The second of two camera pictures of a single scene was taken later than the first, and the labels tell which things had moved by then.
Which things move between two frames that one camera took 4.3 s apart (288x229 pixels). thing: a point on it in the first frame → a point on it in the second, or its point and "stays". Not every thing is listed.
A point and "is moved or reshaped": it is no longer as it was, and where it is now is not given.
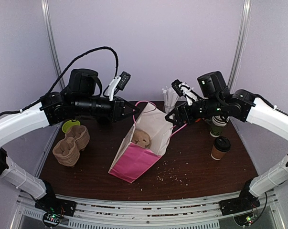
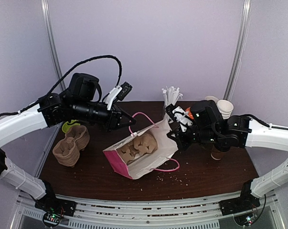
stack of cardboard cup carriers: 67,151 stays
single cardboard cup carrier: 141,138 is moved or reshaped
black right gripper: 182,115 → 182,137
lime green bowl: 69,124 stays
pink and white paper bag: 148,139 is moved or reshaped
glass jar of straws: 170,98 stays
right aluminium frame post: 247,10 stays
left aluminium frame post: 48,27 stays
